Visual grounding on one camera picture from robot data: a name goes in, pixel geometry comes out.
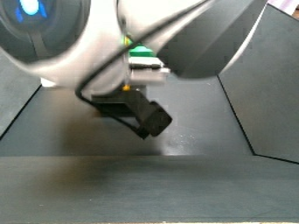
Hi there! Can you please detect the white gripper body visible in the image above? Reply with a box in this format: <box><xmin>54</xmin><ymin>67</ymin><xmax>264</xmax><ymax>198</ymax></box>
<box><xmin>126</xmin><ymin>57</ymin><xmax>170</xmax><ymax>85</ymax></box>

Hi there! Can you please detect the yellow rectangular block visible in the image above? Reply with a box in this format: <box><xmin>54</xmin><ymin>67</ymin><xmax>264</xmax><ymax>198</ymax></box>
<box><xmin>121</xmin><ymin>85</ymin><xmax>130</xmax><ymax>91</ymax></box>

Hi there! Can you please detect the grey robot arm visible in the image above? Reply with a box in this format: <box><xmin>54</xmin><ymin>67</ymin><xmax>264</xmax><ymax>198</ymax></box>
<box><xmin>0</xmin><ymin>0</ymin><xmax>266</xmax><ymax>95</ymax></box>

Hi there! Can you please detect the green foam shape board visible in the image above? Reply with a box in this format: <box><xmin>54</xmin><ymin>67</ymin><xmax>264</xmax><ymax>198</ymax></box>
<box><xmin>128</xmin><ymin>44</ymin><xmax>154</xmax><ymax>57</ymax></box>

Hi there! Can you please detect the black curved fixture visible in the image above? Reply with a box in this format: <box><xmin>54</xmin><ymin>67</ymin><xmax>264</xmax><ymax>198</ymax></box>
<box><xmin>91</xmin><ymin>90</ymin><xmax>145</xmax><ymax>117</ymax></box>

